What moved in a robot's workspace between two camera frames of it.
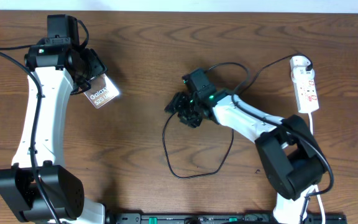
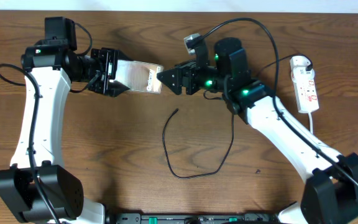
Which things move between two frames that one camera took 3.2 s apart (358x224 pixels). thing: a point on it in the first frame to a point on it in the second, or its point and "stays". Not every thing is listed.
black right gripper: [177, 104] to [187, 70]
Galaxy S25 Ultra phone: [102, 91] to [138, 76]
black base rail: [220, 218] stays
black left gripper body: [91, 65] to [103, 65]
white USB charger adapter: [299, 74] stays
